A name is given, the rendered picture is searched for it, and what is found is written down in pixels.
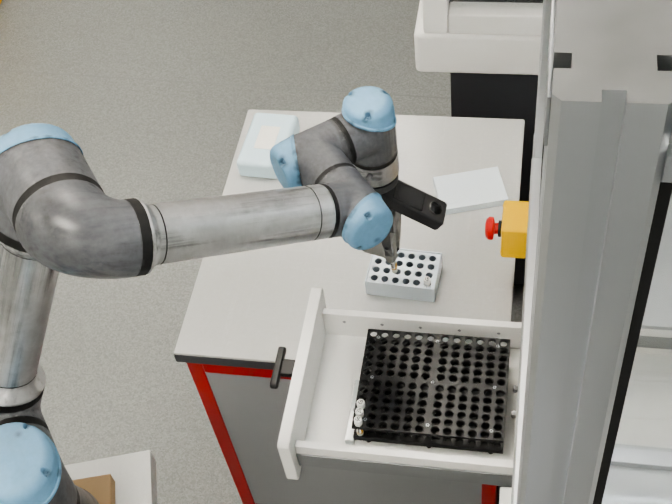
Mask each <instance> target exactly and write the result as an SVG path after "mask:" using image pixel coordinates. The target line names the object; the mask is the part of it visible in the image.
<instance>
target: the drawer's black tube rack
mask: <svg viewBox="0 0 672 504"><path fill-rule="evenodd" d="M383 333H387V334H388V336H387V337H382V334H383ZM394 334H399V335H400V336H399V337H398V338H394V337H393V335H394ZM405 335H410V336H411V338H409V339H406V338H405V337H404V336H405ZM417 336H422V337H423V338H422V339H421V340H417V339H416V337H417ZM430 336H432V337H434V340H432V341H429V340H428V339H427V338H428V337H430ZM445 337H446V338H448V339H449V340H448V341H447V342H444V341H442V339H443V338H445ZM377 338H378V344H377V350H376V356H375V362H374V368H373V375H372V376H362V377H370V378H371V379H372V381H371V387H370V393H369V399H368V405H367V411H366V418H364V419H363V420H364V421H365V424H364V430H363V431H364V434H363V435H362V436H358V435H357V432H356V429H354V435H353V438H354V440H363V441H366V442H368V443H369V442H371V441H374V442H384V443H394V444H405V445H415V446H426V447H427V448H431V447H436V448H447V449H457V450H468V451H478V452H488V453H489V454H493V453H499V454H503V446H504V431H505V416H506V402H507V387H508V372H509V357H510V339H499V338H486V337H473V336H460V335H446V334H433V333H420V332H407V331H393V330H380V331H379V336H377ZM456 338H458V339H460V340H461V341H460V342H458V343H456V342H454V339H456ZM467 339H470V340H472V343H470V344H468V343H466V342H465V341H466V340H467ZM479 340H482V341H483V342H484V343H483V344H481V345H480V344H478V343H477V341H479ZM490 341H494V342H495V343H496V344H495V345H490V344H489V342H490ZM502 342H506V343H507V346H501V343H502Z"/></svg>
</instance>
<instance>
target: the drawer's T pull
mask: <svg viewBox="0 0 672 504"><path fill-rule="evenodd" d="M285 355H286V347H282V346H280V347H279V348H278V351H277V356H276V360H275V364H274V368H273V373H272V377H271V381H270V388H271V389H277V388H278V386H279V382H280V378H281V377H289V378H292V374H293V369H294V365H295V360H291V359H285Z"/></svg>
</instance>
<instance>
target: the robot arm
mask: <svg viewBox="0 0 672 504"><path fill-rule="evenodd" d="M396 123H397V119H396V115H395V109H394V105H393V101H392V98H391V97H390V95H389V94H388V93H387V92H386V91H384V90H383V89H381V88H378V87H374V86H363V87H359V88H356V89H354V90H352V91H350V92H349V94H348V95H347V96H346V97H345V98H344V100H343V107H342V113H340V114H338V115H336V116H333V117H332V118H331V119H328V120H326V121H324V122H322V123H320V124H317V125H315V126H313V127H311V128H309V129H306V130H304V131H302V132H300V133H298V134H295V135H294V134H293V135H291V136H290V137H288V138H286V139H284V140H283V141H281V142H279V143H278V144H276V145H274V146H273V147H272V148H271V150H270V161H271V164H272V167H273V170H274V172H275V175H276V177H277V179H278V180H279V182H280V184H281V185H282V186H283V188H282V189H274V190H266V191H257V192H249V193H241V194H233V195H224V196H216V197H208V198H199V199H191V200H183V201H174V202H166V203H158V204H149V205H147V204H145V203H144V202H143V201H142V200H140V199H139V198H129V199H115V198H112V197H109V196H107V195H105V193H104V192H103V190H102V188H101V186H100V185H99V183H98V181H97V179H96V177H95V176H94V174H93V172H92V170H91V169H90V167H89V165H88V163H87V162H86V160H85V158H84V156H83V152H82V149H81V147H80V146H79V145H78V144H77V143H76V142H75V141H74V140H73V138H72V137H71V136H70V135H69V134H68V133H67V132H66V131H65V130H63V129H61V128H60V127H57V126H55V125H51V124H46V123H31V124H25V125H21V126H18V127H16V128H13V129H11V131H10V132H8V133H7V134H3V135H2V136H0V504H99V503H98V501H97V500H96V499H95V497H94V496H93V495H92V494H91V493H89V492H88V491H86V490H85V489H83V488H81V487H78V486H77V485H75V484H74V482H73V481H72V479H71V477H70V475H69V473H68V471H67V470H66V468H65V466H64V464H63V461H62V459H61V457H60V455H59V452H58V450H57V447H56V445H55V443H54V440H53V438H52V435H51V433H50V431H49V428H48V426H47V424H46V421H45V419H44V416H43V414H42V411H41V400H42V396H43V392H44V388H45V382H46V376H45V372H44V370H43V368H42V366H41V365H40V364H39V361H40V356H41V352H42V347H43V343H44V338H45V334H46V330H47V325H48V321H49V316H50V312H51V307H52V303H53V299H54V294H55V290H56V285H57V281H58V277H59V272H60V273H64V274H67V275H71V276H77V277H83V278H93V279H122V278H131V277H137V276H143V275H148V274H150V273H151V271H152V270H153V268H154V267H155V265H161V264H167V263H173V262H180V261H186V260H193V259H199V258H206V257H212V256H218V255H225V254H231V253H238V252H244V251H251V250H257V249H263V248H270V247H276V246H283V245H289V244H295V243H302V242H308V241H315V240H321V239H327V238H335V237H342V239H343V240H344V242H346V243H348V244H349V245H350V246H351V247H352V248H354V249H357V250H362V251H363V252H365V253H369V254H373V255H376V256H380V257H383V258H385V259H386V260H387V262H388V263H393V262H394V261H395V260H396V259H397V258H398V254H397V252H398V251H399V249H400V237H401V214H402V215H404V216H406V217H408V218H410V219H412V220H415V221H417V222H419V223H421V224H423V225H425V226H427V227H429V228H431V229H434V230H437V229H439V228H440V227H441V226H442V225H443V223H444V218H445V213H446V208H447V203H446V202H444V201H442V200H440V199H438V198H436V197H434V196H432V195H430V194H428V193H426V192H424V191H422V190H419V189H417V188H415V187H413V186H411V185H409V184H407V183H405V182H403V181H401V180H399V175H398V173H399V158H398V148H397V134H396Z"/></svg>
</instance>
